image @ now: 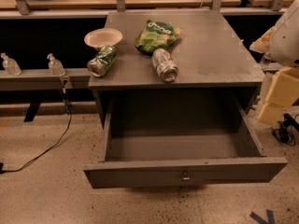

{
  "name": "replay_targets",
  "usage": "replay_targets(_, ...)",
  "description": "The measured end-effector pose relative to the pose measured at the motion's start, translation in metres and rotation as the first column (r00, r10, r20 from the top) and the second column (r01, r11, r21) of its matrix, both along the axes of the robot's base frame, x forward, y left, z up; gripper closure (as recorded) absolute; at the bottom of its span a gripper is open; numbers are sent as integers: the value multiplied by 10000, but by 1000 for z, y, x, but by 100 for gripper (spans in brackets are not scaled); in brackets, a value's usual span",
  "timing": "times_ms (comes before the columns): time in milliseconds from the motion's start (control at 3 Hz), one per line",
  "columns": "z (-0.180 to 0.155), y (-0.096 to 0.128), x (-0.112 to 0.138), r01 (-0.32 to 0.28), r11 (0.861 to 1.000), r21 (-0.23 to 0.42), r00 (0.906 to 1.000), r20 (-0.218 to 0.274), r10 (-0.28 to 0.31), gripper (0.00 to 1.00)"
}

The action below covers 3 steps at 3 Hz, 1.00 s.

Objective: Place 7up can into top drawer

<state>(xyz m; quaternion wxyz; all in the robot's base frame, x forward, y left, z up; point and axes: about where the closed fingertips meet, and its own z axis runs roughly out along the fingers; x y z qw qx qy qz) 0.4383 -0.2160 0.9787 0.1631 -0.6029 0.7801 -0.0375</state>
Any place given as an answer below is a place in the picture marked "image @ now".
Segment black cable bundle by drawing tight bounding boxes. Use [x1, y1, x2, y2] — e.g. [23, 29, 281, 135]
[270, 113, 299, 147]

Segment crushed green soda can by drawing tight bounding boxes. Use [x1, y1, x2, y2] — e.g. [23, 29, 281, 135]
[87, 46, 117, 77]

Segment green chip bag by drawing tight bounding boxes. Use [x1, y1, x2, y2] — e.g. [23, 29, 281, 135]
[135, 20, 183, 55]

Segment metal drawer knob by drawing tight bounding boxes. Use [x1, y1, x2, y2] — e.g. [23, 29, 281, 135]
[182, 172, 191, 182]

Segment grey cabinet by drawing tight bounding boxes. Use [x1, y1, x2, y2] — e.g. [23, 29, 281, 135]
[89, 10, 263, 129]

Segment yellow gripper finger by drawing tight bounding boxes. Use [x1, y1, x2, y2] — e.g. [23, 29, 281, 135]
[266, 67, 299, 108]
[258, 103, 285, 125]

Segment silver 7up can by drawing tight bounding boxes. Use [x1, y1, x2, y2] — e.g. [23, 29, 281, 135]
[151, 49, 178, 82]

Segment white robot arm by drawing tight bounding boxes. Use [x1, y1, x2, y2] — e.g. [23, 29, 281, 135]
[249, 0, 299, 124]

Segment right clear sanitizer bottle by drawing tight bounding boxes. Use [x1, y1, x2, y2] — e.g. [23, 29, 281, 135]
[47, 53, 65, 77]

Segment grey open top drawer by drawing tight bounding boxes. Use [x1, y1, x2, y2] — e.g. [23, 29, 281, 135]
[82, 91, 289, 189]

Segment left clear sanitizer bottle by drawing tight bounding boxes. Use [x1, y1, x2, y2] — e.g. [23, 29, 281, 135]
[1, 53, 21, 76]

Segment black floor cable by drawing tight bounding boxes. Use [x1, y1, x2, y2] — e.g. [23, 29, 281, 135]
[0, 77, 73, 175]

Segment clear plastic water bottle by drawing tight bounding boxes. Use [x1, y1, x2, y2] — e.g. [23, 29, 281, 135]
[260, 52, 271, 69]

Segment clear sanitizer bottle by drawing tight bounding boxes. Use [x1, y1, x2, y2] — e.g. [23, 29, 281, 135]
[47, 53, 65, 77]
[1, 53, 21, 76]

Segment grey metal shelf rail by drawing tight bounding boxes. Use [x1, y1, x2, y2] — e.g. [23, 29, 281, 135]
[0, 68, 90, 91]

